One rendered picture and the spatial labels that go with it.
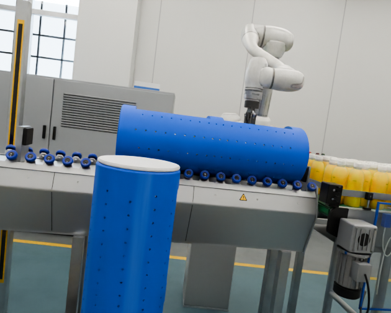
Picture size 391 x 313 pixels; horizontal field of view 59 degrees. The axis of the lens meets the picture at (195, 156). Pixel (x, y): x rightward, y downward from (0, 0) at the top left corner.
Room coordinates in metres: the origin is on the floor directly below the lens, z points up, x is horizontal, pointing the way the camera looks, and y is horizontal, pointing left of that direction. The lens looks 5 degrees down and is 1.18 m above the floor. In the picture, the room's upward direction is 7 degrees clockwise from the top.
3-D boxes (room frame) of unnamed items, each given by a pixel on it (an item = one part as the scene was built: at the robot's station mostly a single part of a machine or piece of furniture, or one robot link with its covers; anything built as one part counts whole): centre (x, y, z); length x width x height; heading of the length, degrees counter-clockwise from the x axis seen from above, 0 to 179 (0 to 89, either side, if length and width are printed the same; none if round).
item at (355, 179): (1.62, -0.76, 0.99); 0.07 x 0.07 x 0.19
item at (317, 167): (1.86, -0.66, 0.99); 0.07 x 0.07 x 0.19
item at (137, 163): (1.17, 0.19, 1.03); 0.28 x 0.28 x 0.01
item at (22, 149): (1.54, 0.76, 1.00); 0.10 x 0.04 x 0.15; 9
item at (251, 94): (1.75, -0.25, 1.37); 0.09 x 0.09 x 0.06
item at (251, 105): (1.75, -0.25, 1.29); 0.08 x 0.07 x 0.09; 9
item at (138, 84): (3.39, 0.55, 1.48); 0.24 x 0.12 x 0.08; 101
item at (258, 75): (1.75, -0.26, 1.47); 0.13 x 0.11 x 0.16; 91
